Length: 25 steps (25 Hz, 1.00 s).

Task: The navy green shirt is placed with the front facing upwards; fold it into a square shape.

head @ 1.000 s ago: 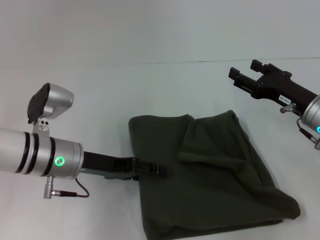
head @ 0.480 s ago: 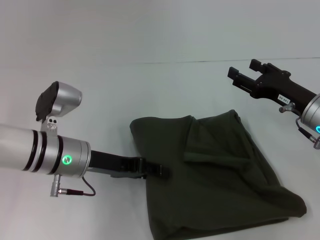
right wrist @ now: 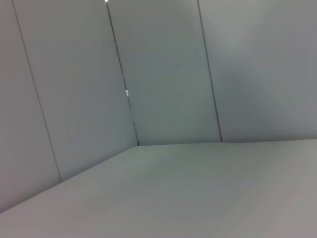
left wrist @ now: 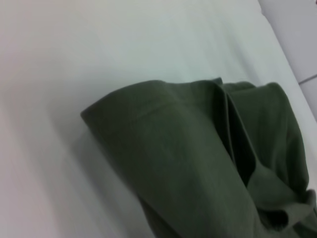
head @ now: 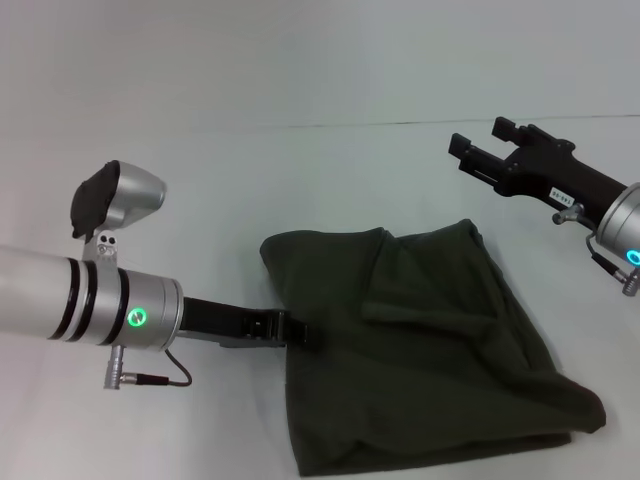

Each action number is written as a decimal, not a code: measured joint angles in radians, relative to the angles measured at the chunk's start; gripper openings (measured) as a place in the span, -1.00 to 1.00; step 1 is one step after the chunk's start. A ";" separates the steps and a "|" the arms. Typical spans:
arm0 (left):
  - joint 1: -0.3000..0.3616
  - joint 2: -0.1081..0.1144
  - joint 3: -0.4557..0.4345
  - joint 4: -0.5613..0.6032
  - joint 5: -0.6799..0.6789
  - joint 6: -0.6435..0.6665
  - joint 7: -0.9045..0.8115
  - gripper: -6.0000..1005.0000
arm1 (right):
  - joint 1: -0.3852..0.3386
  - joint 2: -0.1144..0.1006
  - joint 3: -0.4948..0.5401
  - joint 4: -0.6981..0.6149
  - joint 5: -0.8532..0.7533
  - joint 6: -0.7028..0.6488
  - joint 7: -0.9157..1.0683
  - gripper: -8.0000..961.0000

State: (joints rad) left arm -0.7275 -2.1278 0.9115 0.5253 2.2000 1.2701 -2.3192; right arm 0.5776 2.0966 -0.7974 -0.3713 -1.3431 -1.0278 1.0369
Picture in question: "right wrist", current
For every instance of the small shiny wall seam clip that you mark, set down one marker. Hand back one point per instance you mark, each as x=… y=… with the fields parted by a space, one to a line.
x=127 y=93

